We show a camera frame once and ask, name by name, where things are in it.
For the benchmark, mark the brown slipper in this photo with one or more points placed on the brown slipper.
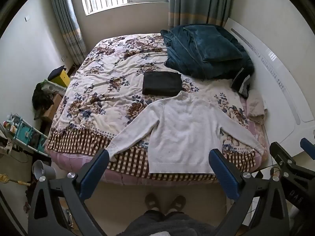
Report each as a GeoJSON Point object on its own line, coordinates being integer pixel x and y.
{"type": "Point", "coordinates": [178, 203]}
{"type": "Point", "coordinates": [152, 201]}

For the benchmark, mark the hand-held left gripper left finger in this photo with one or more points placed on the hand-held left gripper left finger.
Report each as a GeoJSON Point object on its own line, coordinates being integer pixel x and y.
{"type": "Point", "coordinates": [94, 174]}

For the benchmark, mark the black cushion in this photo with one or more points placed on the black cushion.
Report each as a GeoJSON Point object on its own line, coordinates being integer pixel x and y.
{"type": "Point", "coordinates": [56, 72]}

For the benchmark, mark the white bed headboard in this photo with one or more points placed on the white bed headboard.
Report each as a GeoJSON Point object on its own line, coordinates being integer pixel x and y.
{"type": "Point", "coordinates": [273, 78]}

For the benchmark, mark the teal storage shelf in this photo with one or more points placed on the teal storage shelf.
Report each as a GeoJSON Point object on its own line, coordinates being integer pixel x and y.
{"type": "Point", "coordinates": [27, 134]}

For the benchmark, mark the white knit sweater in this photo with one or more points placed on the white knit sweater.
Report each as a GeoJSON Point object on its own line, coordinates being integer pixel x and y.
{"type": "Point", "coordinates": [184, 132]}

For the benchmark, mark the black folded garment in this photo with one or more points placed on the black folded garment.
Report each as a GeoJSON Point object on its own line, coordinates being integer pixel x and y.
{"type": "Point", "coordinates": [161, 83]}

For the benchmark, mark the grey-green curtain with yellow band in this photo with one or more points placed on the grey-green curtain with yellow band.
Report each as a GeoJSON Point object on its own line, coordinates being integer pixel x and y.
{"type": "Point", "coordinates": [66, 27]}
{"type": "Point", "coordinates": [196, 2]}

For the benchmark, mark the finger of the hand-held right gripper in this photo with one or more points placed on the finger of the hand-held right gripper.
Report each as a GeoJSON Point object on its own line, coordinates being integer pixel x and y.
{"type": "Point", "coordinates": [280, 151]}
{"type": "Point", "coordinates": [308, 146]}

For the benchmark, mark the white plastic basket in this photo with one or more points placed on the white plastic basket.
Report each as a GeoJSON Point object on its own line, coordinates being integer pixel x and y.
{"type": "Point", "coordinates": [55, 87]}

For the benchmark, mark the teal plush blanket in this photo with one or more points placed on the teal plush blanket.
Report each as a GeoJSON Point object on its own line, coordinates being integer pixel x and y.
{"type": "Point", "coordinates": [209, 46]}

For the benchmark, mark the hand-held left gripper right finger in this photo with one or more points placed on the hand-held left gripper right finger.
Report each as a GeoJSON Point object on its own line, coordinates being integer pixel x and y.
{"type": "Point", "coordinates": [224, 174]}

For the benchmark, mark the grey waste bin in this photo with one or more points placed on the grey waste bin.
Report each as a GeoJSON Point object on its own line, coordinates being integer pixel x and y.
{"type": "Point", "coordinates": [43, 170]}

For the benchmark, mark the dark clothes pile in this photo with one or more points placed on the dark clothes pile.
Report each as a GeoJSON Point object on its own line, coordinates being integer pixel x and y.
{"type": "Point", "coordinates": [40, 98]}

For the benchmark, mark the cardboard box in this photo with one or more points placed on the cardboard box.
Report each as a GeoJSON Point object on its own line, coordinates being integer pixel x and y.
{"type": "Point", "coordinates": [53, 108]}

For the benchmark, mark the bed with floral sheet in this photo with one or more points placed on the bed with floral sheet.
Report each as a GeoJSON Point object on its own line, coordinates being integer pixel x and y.
{"type": "Point", "coordinates": [108, 91]}

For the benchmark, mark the person's dark grey clothing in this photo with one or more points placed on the person's dark grey clothing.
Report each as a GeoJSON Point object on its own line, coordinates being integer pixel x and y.
{"type": "Point", "coordinates": [162, 223]}

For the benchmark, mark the yellow box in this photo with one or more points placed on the yellow box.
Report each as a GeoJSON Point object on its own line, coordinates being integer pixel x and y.
{"type": "Point", "coordinates": [62, 79]}

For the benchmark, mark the black and white garment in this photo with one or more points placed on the black and white garment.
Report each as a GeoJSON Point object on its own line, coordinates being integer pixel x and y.
{"type": "Point", "coordinates": [242, 82]}

